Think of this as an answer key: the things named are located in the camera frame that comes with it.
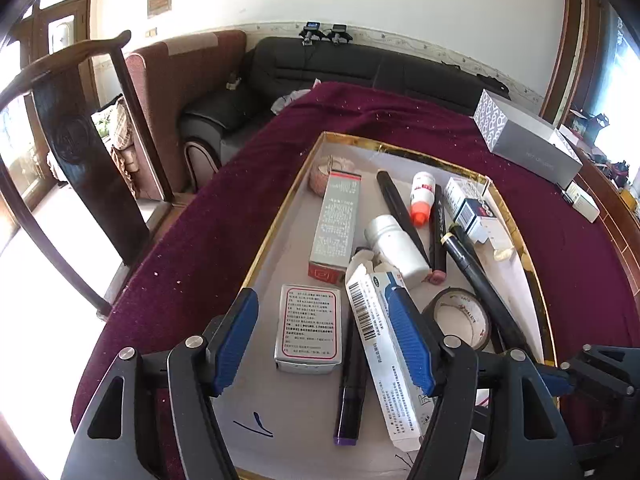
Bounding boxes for small wall plaque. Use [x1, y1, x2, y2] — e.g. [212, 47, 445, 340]
[146, 0, 171, 18]

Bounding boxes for black tape roll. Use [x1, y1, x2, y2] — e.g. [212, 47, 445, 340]
[423, 287, 491, 350]

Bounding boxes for white pill bottle small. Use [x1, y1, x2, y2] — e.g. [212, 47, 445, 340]
[364, 214, 431, 289]

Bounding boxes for dark wooden chair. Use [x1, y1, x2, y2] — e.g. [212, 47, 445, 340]
[0, 29, 177, 319]

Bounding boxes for cream cardboard box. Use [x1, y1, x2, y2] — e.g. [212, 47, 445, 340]
[565, 181, 600, 223]

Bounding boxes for pink fluffy object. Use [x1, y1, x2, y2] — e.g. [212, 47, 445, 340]
[308, 155, 355, 197]

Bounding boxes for white bottle orange cap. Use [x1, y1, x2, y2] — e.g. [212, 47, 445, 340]
[409, 171, 436, 228]

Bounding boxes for black marker yellow cap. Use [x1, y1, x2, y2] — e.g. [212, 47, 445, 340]
[448, 222, 484, 269]

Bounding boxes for black leather sofa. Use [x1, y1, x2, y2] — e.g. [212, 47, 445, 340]
[178, 37, 510, 170]

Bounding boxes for gold rimmed cardboard tray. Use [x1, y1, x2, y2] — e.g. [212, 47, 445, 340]
[213, 132, 555, 479]

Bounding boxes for brick pattern wooden counter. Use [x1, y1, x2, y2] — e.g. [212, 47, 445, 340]
[539, 0, 640, 302]

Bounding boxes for maroon velvet table cloth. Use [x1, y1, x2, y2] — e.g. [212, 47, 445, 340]
[69, 80, 640, 480]

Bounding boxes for black marker pink cap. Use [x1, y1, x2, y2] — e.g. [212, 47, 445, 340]
[428, 184, 447, 285]

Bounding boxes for maroon armchair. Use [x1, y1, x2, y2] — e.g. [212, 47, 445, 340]
[125, 30, 246, 192]

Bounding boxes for square white medicine box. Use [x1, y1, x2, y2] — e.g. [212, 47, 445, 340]
[273, 285, 343, 375]

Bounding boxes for clamp devices on sofa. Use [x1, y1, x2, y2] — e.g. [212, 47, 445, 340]
[298, 21, 354, 47]

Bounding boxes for grey red medicine box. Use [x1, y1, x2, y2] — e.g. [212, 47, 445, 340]
[308, 170, 361, 284]

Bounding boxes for black marker orange cap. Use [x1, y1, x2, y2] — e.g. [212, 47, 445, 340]
[440, 232, 535, 359]

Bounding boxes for large grey cardboard box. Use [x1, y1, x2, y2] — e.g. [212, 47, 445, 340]
[473, 90, 582, 190]

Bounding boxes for long white tube box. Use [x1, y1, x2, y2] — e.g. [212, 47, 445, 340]
[345, 249, 435, 452]

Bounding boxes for white green medicine box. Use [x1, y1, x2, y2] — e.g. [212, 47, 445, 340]
[444, 177, 514, 261]

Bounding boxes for black marker purple cap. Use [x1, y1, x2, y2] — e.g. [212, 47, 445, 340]
[334, 306, 370, 446]

